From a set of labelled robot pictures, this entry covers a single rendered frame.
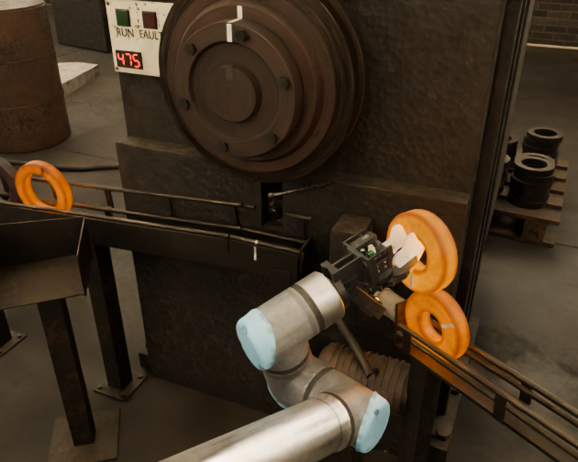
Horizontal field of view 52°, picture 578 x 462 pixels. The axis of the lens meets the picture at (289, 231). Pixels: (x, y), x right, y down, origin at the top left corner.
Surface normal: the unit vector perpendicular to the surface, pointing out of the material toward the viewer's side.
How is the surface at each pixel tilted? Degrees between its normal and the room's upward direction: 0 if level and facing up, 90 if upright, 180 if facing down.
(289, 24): 45
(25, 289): 5
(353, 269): 89
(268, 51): 90
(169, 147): 0
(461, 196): 0
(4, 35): 90
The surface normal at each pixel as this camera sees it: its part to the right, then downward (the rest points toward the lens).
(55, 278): -0.08, -0.86
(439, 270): -0.85, 0.25
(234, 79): -0.40, 0.46
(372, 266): 0.53, 0.41
